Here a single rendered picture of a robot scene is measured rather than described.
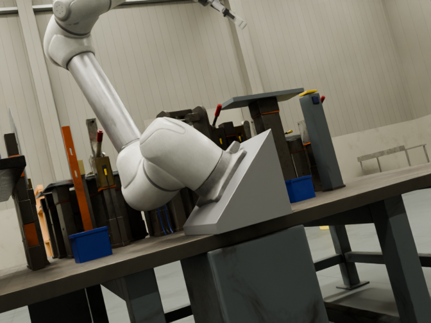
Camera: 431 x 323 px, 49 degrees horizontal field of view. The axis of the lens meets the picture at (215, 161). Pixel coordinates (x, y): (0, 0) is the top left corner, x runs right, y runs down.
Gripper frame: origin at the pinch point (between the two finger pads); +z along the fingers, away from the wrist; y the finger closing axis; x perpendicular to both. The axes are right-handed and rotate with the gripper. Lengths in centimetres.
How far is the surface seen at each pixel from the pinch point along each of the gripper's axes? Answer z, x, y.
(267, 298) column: 61, 52, -85
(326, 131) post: 58, 15, 13
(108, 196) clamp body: 3, 81, -37
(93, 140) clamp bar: -16, 69, -30
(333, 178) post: 72, 28, 6
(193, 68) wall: -171, 161, 964
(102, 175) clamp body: -4, 76, -37
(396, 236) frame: 88, 22, -51
